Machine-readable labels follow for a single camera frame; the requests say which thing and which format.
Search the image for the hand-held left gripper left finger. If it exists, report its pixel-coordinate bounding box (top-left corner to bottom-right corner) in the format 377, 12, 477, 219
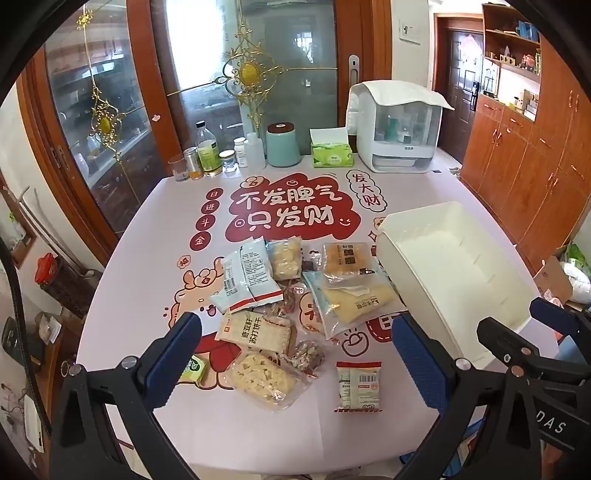
51, 312, 202, 480

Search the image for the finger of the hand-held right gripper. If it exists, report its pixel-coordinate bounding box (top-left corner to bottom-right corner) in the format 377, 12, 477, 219
478, 318, 591, 385
530, 298, 591, 344

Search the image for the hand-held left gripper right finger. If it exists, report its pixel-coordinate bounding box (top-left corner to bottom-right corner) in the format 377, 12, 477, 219
392, 313, 541, 480

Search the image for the small green packet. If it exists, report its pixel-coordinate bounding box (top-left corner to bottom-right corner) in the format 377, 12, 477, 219
179, 354, 207, 387

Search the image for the small green-white red packet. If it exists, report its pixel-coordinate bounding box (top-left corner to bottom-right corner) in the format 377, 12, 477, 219
335, 361, 384, 412

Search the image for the blue yellow cracker packet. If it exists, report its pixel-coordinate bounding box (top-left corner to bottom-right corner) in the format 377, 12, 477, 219
302, 270, 408, 341

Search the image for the white biscuit packet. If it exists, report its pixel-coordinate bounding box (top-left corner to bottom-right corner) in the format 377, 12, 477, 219
216, 311, 297, 357

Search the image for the rice cracker clear packet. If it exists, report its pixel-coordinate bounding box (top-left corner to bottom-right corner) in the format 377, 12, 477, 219
228, 350, 311, 412

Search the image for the white plastic bin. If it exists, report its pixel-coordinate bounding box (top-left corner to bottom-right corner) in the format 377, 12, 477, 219
376, 202, 546, 370

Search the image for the brown nut clear packet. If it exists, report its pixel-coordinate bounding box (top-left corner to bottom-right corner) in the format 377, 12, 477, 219
290, 340, 327, 376

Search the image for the white and red snack packet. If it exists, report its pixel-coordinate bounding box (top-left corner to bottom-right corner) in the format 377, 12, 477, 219
210, 239, 283, 315

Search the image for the orange bread packet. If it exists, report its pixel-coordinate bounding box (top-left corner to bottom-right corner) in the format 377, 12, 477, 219
322, 242, 376, 283

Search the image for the pale candy clear packet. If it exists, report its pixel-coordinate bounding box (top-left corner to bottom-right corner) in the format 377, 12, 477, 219
268, 237, 304, 281

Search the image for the cardboard box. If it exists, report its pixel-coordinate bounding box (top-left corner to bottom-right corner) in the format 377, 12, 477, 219
532, 255, 574, 302

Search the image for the white plastic bag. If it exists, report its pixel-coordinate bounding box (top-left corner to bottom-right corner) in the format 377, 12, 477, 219
560, 260, 591, 304

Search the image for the red tin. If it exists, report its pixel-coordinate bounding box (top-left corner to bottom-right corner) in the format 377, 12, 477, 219
34, 253, 64, 288

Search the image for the drinking glass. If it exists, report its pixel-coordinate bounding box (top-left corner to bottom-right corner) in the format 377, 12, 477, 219
168, 154, 190, 182

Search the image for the metal can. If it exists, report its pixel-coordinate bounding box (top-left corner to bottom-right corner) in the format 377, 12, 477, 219
184, 148, 204, 179

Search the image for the green label glass bottle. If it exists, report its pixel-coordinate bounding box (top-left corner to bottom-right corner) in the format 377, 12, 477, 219
196, 120, 224, 177

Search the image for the white squeeze bottle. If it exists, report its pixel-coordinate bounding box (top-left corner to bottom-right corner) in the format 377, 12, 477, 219
245, 132, 267, 169

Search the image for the green tissue box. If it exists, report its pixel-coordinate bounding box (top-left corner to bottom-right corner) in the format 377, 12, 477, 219
309, 126, 355, 168

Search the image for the white dish steriliser cabinet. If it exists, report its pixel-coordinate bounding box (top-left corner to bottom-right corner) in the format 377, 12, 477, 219
358, 92, 444, 174

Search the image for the teal canister brown lid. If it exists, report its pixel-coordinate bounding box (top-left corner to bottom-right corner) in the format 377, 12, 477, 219
266, 122, 301, 168

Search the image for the brown entrance door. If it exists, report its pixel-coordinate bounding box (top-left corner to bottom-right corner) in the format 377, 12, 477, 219
434, 14, 485, 163

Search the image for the glass door gold ornament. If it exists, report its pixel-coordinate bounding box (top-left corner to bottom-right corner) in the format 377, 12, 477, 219
152, 0, 365, 181
28, 0, 160, 252

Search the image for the wooden wall cabinet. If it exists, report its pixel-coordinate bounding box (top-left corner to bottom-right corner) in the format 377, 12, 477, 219
461, 0, 591, 274

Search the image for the thick black cable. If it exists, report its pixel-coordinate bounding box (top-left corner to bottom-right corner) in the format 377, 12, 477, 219
0, 240, 28, 416

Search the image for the white light switch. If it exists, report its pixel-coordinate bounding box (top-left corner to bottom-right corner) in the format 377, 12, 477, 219
399, 20, 422, 45

